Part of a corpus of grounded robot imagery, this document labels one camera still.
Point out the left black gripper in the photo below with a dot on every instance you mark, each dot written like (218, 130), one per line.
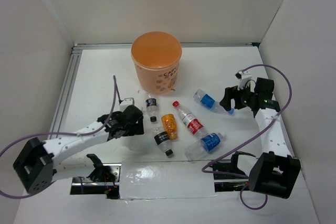
(137, 129)

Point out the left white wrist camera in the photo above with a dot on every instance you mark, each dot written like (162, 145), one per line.
(125, 103)

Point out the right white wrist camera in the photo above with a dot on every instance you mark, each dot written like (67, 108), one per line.
(244, 78)

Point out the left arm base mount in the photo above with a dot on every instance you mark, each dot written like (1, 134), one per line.
(103, 179)

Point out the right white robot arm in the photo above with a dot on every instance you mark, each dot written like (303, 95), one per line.
(275, 172)

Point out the orange juice bottle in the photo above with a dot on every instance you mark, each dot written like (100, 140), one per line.
(169, 124)

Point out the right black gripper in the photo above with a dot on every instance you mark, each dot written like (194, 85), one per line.
(230, 93)

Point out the crushed bottle blue label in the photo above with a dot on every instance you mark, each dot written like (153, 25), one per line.
(208, 102)

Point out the clear bottle red label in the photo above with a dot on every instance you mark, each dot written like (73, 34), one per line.
(194, 126)

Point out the orange plastic bin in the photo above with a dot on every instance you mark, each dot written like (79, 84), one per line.
(156, 56)

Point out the clear bottle black label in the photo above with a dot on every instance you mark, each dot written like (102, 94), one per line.
(163, 141)

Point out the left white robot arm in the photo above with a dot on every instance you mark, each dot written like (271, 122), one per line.
(40, 163)

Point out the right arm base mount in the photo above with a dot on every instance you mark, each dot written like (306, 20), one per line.
(227, 177)

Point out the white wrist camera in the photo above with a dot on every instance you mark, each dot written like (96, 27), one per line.
(125, 103)
(244, 78)

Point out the clear bottle dark blue label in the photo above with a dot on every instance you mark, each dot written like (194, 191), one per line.
(151, 107)

